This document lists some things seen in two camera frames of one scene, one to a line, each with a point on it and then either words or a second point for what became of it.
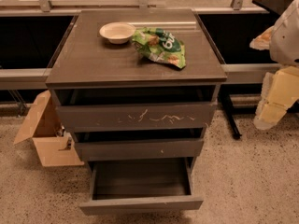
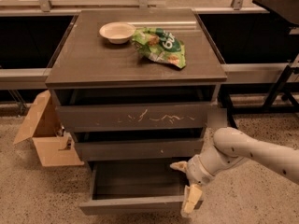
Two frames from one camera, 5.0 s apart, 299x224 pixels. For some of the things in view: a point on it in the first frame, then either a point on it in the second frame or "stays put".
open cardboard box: [45, 126] stays put
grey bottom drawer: [140, 185] stays put
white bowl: [117, 33] stays put
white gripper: [286, 44] → [195, 169]
